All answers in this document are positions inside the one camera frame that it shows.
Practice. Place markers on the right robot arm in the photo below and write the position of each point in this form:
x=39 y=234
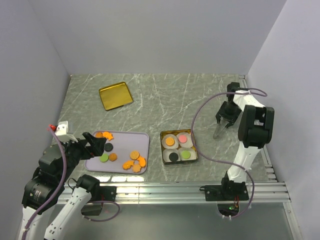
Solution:
x=254 y=132

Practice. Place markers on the orange leaf cookie bottom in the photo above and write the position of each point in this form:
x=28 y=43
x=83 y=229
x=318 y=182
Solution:
x=136 y=168

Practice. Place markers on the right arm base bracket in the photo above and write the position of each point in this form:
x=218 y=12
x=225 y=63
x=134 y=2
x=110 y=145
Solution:
x=215 y=195

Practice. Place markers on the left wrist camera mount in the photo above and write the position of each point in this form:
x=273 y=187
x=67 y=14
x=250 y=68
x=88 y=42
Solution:
x=63 y=131

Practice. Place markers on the white paper cup bottom-right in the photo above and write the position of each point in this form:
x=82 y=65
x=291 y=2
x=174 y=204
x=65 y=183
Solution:
x=192 y=151

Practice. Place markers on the black sandwich cookie left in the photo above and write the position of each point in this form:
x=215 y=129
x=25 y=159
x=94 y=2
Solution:
x=108 y=147

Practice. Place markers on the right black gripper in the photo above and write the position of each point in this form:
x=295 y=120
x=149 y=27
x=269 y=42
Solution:
x=231 y=119

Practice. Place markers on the lilac plastic tray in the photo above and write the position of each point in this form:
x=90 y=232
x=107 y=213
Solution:
x=123 y=144

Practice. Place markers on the orange fish cookie top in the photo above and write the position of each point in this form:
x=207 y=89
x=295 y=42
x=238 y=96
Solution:
x=108 y=135

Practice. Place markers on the round waffle cookie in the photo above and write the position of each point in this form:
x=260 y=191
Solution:
x=134 y=155
x=170 y=141

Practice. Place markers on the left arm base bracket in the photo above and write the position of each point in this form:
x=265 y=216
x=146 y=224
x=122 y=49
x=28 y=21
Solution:
x=105 y=193

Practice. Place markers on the pink macaron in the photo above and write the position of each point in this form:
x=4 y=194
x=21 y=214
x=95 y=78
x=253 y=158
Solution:
x=183 y=138

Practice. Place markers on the metal tongs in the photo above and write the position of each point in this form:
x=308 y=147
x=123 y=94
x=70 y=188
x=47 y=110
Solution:
x=218 y=130

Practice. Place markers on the orange fish cookie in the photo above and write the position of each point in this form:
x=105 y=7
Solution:
x=142 y=161
x=108 y=135
x=128 y=164

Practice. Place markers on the black white sandwich cookie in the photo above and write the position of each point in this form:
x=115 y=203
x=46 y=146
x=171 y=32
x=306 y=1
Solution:
x=173 y=157

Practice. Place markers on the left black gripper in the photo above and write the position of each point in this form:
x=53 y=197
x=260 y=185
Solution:
x=97 y=143

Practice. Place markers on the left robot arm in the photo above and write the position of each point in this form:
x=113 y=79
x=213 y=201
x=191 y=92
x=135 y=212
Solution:
x=40 y=196

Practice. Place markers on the green macaron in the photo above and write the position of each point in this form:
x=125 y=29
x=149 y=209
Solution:
x=104 y=158
x=185 y=154

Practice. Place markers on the white paper cup top-right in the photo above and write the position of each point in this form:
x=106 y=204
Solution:
x=189 y=143

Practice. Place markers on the aluminium rail frame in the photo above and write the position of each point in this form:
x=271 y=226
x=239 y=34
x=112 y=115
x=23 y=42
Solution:
x=165 y=202

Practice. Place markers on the orange fish cookie right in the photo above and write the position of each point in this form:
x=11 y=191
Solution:
x=142 y=161

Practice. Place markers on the gold cookie tin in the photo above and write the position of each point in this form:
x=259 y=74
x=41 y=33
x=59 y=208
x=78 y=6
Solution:
x=175 y=132

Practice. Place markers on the orange fish cookie bottom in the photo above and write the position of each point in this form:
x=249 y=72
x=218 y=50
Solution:
x=128 y=164

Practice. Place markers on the gold tin lid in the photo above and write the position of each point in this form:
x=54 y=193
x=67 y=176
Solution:
x=115 y=96

